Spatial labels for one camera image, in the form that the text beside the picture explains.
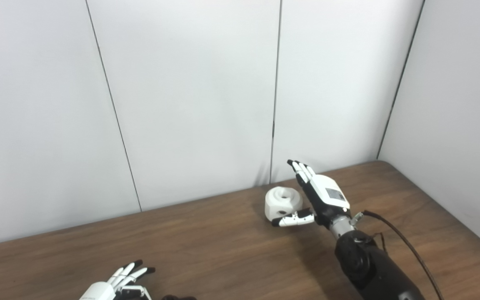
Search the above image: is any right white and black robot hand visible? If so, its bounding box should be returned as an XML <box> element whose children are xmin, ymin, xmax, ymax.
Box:
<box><xmin>271</xmin><ymin>160</ymin><xmax>351</xmax><ymax>229</ymax></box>

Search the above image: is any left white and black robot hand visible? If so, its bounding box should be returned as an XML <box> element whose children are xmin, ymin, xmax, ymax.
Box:
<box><xmin>78</xmin><ymin>260</ymin><xmax>156</xmax><ymax>300</ymax></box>

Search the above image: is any round white plastic piece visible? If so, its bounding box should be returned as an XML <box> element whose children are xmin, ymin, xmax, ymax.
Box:
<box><xmin>265</xmin><ymin>187</ymin><xmax>304</xmax><ymax>221</ymax></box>

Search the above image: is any thin right wrist wire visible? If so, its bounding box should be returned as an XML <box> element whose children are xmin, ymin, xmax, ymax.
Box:
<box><xmin>369</xmin><ymin>232</ymin><xmax>387</xmax><ymax>253</ymax></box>

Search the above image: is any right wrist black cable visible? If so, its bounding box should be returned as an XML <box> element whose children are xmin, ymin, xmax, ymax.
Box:
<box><xmin>363</xmin><ymin>210</ymin><xmax>445</xmax><ymax>300</ymax></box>

